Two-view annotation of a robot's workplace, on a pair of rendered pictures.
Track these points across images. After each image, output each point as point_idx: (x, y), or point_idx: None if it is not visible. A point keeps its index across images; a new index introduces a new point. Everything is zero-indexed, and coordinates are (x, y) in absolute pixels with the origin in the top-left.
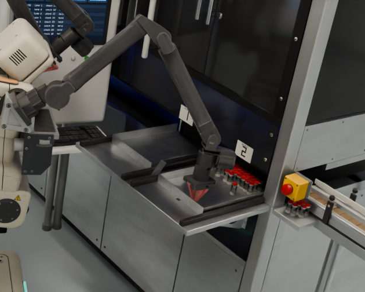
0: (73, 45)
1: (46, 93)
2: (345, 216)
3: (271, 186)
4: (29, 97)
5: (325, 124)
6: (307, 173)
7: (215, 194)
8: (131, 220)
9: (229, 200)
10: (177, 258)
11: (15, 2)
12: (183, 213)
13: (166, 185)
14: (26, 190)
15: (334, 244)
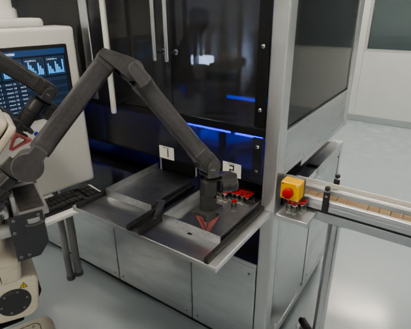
0: (42, 114)
1: (11, 167)
2: (340, 201)
3: (268, 194)
4: None
5: (298, 125)
6: None
7: (219, 216)
8: (140, 251)
9: (234, 218)
10: (189, 273)
11: None
12: (201, 247)
13: (173, 222)
14: (31, 273)
15: (334, 228)
